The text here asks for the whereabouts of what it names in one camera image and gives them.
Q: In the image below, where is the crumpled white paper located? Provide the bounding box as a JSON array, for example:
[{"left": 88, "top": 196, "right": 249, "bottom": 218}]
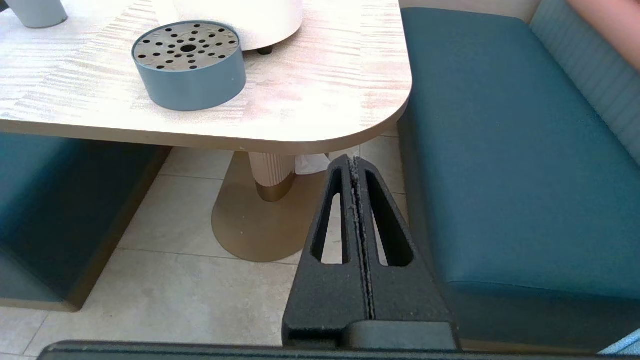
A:
[{"left": 295, "top": 154, "right": 331, "bottom": 175}]

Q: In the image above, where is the blue upholstered sofa bench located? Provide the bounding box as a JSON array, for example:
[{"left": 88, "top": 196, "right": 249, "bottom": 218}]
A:
[
  {"left": 0, "top": 132, "right": 172, "bottom": 313},
  {"left": 397, "top": 0, "right": 640, "bottom": 356}
]

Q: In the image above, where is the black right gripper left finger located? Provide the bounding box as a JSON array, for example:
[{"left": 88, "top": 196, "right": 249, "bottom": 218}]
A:
[{"left": 282, "top": 154, "right": 372, "bottom": 348}]

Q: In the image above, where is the grey-blue plastic cup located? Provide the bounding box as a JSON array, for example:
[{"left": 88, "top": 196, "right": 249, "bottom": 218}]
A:
[{"left": 4, "top": 0, "right": 69, "bottom": 29}]

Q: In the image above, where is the large clear water dispenser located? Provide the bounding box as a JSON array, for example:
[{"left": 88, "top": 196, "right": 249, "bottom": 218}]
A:
[{"left": 172, "top": 0, "right": 305, "bottom": 56}]

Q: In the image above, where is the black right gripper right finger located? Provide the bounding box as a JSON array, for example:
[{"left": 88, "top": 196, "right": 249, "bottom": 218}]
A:
[{"left": 356, "top": 156, "right": 453, "bottom": 323}]

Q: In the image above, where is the grey perforated drip tray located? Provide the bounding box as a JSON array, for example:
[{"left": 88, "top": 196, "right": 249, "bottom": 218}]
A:
[{"left": 131, "top": 20, "right": 248, "bottom": 112}]

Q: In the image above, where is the pink bolster cushion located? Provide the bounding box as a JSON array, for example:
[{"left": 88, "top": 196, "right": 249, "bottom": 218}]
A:
[{"left": 566, "top": 0, "right": 640, "bottom": 72}]

